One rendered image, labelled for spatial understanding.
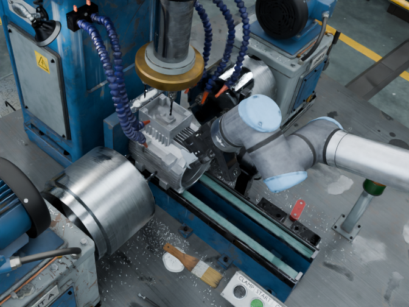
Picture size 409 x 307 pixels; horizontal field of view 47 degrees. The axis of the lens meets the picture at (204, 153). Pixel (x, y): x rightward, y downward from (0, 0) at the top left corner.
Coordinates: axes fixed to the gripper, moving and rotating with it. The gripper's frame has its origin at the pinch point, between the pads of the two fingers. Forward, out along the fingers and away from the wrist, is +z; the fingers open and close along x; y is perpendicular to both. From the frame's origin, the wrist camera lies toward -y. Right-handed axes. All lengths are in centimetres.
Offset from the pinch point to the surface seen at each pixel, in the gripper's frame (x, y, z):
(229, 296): 22.1, -28.2, -12.0
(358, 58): -247, -33, 106
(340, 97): -95, -22, 20
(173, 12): -2.4, 31.9, -29.5
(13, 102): -16, 69, 116
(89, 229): 34.3, 4.4, -0.9
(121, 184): 21.5, 8.2, -2.6
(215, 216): -1.6, -17.4, 9.5
